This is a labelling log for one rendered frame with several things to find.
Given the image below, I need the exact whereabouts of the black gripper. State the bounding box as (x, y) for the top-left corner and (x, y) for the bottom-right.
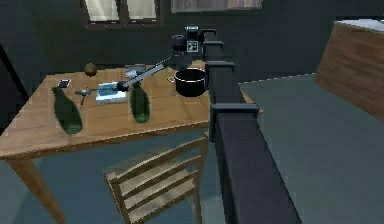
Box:
(116, 32), (194, 93)

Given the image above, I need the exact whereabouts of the wooden slatted chair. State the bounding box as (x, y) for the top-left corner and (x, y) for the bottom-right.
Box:
(103, 131), (212, 224)

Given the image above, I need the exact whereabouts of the grey box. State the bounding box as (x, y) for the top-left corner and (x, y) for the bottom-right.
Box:
(124, 63), (148, 80)

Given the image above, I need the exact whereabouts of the dark green glass bottle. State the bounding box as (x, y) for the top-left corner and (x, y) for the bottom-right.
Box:
(51, 85), (84, 136)
(128, 81), (152, 125)

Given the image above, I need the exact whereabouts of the black cooking pot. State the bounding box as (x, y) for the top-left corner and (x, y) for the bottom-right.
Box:
(167, 67), (209, 99)

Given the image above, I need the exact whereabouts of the brown round potato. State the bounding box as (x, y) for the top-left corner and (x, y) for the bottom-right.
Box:
(83, 62), (99, 78)

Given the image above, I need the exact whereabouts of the brown framed window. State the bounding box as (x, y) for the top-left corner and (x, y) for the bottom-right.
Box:
(79, 0), (165, 30)

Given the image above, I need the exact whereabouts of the wooden table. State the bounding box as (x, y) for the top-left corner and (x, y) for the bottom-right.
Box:
(0, 59), (264, 224)

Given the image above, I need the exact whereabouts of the dark grey ladle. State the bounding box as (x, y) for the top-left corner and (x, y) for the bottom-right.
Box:
(73, 86), (100, 106)

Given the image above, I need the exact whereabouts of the black mobile phone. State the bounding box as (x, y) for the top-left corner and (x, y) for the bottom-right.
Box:
(56, 78), (73, 90)

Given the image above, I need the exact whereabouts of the wooden counter with white top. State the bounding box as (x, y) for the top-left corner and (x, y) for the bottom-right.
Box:
(314, 18), (384, 122)

